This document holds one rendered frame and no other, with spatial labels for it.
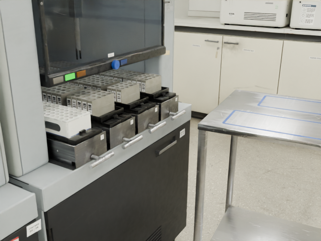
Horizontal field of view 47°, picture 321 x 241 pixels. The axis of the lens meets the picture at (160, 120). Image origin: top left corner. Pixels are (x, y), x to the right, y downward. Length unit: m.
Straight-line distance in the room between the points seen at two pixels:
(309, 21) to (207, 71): 0.95
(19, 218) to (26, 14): 0.50
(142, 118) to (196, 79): 2.20
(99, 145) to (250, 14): 2.29
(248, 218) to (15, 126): 1.07
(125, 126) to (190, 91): 2.33
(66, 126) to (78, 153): 0.08
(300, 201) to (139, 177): 1.31
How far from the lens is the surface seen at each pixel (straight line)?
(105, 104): 1.22
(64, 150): 1.07
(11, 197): 0.99
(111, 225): 1.30
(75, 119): 1.07
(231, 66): 3.29
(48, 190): 1.01
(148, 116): 1.31
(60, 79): 1.04
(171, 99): 1.44
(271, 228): 1.65
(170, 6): 1.54
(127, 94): 1.32
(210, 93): 3.42
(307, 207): 2.38
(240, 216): 1.69
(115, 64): 1.20
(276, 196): 2.43
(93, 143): 1.09
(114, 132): 1.16
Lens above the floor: 1.23
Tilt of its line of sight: 20 degrees down
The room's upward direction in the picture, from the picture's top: straight up
